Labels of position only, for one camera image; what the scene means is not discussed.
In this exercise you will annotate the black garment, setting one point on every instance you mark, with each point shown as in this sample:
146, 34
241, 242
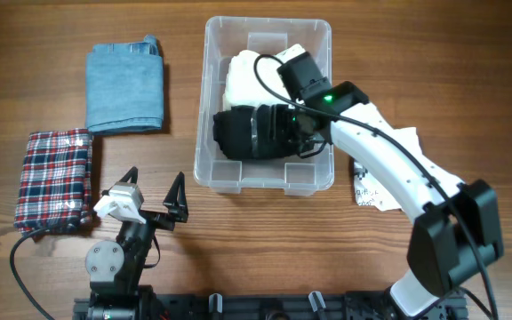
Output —
251, 133

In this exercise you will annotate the folded red plaid shirt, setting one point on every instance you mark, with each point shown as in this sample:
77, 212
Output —
55, 181

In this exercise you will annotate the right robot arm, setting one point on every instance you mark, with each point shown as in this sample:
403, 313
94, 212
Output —
456, 226

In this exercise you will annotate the clear plastic storage bin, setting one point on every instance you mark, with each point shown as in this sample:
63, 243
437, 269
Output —
224, 38

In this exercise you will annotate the cream white cloth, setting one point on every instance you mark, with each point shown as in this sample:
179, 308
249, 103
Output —
242, 86

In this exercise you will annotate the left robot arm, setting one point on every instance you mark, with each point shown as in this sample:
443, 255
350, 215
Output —
115, 267

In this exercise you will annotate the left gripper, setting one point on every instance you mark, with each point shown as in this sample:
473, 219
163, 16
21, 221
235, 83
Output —
178, 209

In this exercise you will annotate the folded blue denim jeans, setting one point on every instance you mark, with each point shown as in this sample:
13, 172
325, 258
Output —
124, 85

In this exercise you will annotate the white printed t-shirt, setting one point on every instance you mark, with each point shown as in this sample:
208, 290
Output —
368, 190

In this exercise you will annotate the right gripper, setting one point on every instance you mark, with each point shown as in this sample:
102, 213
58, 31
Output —
314, 137

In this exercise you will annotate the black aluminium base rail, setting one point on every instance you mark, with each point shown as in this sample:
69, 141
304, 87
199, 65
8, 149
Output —
315, 305

